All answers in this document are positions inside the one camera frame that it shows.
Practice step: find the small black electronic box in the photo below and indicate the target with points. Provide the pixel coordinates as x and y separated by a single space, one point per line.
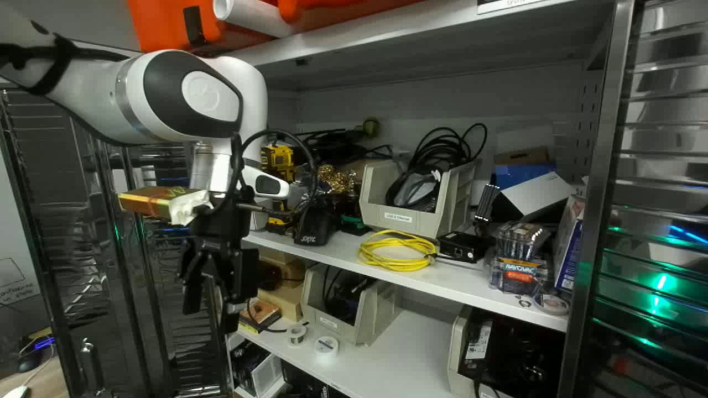
460 245

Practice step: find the small solder spool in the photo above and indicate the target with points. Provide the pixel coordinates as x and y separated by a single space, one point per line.
298 332

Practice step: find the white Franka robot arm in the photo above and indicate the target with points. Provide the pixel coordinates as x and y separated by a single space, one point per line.
156 92

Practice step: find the pack of batteries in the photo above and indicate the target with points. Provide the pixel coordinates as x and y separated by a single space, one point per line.
520 266

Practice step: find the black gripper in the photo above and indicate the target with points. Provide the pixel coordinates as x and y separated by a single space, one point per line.
220 224

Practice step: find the black battery charger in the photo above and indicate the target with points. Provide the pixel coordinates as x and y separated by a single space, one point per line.
314 224

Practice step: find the yellow black power drill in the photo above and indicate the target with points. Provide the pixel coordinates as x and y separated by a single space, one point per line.
280 166

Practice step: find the orange tool case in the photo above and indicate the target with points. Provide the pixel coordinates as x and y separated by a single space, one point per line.
166 23

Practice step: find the small wooden box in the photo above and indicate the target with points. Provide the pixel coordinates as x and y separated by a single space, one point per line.
259 314

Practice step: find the grey bin with black gear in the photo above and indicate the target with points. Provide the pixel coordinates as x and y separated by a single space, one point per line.
509 357

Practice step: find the white metal shelf unit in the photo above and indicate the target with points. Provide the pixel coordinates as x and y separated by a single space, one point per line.
442 283

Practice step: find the grey storage bin dark contents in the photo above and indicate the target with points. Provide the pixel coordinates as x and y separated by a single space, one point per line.
346 305

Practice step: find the white paper box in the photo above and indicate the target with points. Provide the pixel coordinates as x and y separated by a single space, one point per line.
533 195

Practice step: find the white rolled tube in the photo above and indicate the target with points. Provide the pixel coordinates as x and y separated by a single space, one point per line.
246 14

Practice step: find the dark slatted rack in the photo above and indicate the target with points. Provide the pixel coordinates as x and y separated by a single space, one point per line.
66 258

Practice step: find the blue flat box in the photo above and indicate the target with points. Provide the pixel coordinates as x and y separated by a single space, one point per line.
520 176

